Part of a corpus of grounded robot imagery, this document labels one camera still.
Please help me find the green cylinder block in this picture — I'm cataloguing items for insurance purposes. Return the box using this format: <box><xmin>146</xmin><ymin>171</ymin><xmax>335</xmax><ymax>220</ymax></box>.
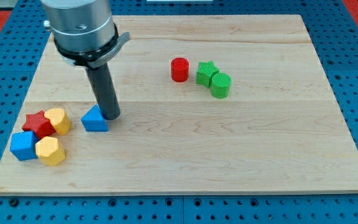
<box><xmin>210</xmin><ymin>73</ymin><xmax>231</xmax><ymax>99</ymax></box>

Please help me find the red star block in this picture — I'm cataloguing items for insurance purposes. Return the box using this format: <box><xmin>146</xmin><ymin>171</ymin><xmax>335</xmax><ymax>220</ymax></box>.
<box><xmin>22</xmin><ymin>110</ymin><xmax>56</xmax><ymax>139</ymax></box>

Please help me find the yellow heart block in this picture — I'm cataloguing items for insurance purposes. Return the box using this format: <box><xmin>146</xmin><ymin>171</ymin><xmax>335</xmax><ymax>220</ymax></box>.
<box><xmin>44</xmin><ymin>108</ymin><xmax>71</xmax><ymax>136</ymax></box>

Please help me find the red cylinder block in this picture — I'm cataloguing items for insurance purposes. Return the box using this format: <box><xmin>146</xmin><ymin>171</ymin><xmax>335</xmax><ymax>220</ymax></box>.
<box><xmin>171</xmin><ymin>57</ymin><xmax>190</xmax><ymax>82</ymax></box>

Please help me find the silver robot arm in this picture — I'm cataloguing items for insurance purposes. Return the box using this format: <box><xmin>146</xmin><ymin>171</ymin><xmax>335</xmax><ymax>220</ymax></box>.
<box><xmin>41</xmin><ymin>0</ymin><xmax>130</xmax><ymax>68</ymax></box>

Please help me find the wooden board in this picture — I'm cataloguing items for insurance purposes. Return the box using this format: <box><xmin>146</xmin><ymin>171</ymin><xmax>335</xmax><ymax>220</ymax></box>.
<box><xmin>0</xmin><ymin>14</ymin><xmax>358</xmax><ymax>196</ymax></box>

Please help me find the blue triangle block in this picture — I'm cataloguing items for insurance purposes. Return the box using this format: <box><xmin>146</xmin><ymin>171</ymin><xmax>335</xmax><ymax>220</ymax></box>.
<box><xmin>81</xmin><ymin>105</ymin><xmax>108</xmax><ymax>132</ymax></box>

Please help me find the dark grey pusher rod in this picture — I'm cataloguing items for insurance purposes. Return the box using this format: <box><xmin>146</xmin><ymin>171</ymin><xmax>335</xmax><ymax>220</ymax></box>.
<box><xmin>85</xmin><ymin>63</ymin><xmax>121</xmax><ymax>120</ymax></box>

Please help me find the yellow hexagon block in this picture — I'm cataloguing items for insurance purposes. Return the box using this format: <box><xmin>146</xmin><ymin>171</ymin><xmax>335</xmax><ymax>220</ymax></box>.
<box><xmin>35</xmin><ymin>136</ymin><xmax>66</xmax><ymax>166</ymax></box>

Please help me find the green star block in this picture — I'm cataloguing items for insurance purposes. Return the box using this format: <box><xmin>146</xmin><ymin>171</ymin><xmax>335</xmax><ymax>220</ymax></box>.
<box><xmin>196</xmin><ymin>61</ymin><xmax>219</xmax><ymax>88</ymax></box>

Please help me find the blue cube block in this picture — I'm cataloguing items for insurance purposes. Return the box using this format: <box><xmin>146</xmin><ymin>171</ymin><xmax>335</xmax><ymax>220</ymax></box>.
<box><xmin>9</xmin><ymin>131</ymin><xmax>39</xmax><ymax>161</ymax></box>

